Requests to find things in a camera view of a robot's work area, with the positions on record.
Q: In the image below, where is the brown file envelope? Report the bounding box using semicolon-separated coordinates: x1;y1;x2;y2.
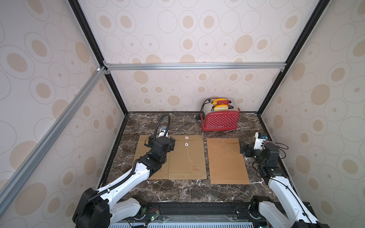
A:
207;138;250;185
168;135;207;180
134;135;168;180

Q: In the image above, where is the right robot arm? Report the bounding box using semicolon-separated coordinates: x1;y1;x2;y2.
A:
240;139;329;228

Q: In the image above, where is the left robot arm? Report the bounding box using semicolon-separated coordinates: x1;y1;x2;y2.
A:
72;126;175;228

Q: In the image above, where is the red polka dot toaster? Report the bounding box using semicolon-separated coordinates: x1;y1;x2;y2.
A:
199;98;240;132

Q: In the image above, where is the front yellow toast slice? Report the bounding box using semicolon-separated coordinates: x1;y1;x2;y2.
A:
213;104;229;111

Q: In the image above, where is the yellow toast slice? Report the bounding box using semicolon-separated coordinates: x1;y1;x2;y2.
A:
212;98;230;105
213;104;229;111

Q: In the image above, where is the rear yellow toast slice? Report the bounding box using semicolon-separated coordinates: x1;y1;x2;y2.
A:
212;98;230;105

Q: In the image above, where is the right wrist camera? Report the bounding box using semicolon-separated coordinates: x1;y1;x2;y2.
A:
253;132;268;150

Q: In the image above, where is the black toaster power cable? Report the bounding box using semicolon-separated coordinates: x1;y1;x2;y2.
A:
196;99;212;121

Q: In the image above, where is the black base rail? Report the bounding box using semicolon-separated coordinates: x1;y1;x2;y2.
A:
123;201;271;227

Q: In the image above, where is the back aluminium rail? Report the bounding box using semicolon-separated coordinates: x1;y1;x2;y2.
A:
99;62;287;71

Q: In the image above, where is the aluminium rail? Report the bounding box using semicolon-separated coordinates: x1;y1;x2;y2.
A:
99;62;287;71
1;66;107;216

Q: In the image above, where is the left aluminium rail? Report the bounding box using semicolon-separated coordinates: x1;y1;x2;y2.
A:
1;66;107;216

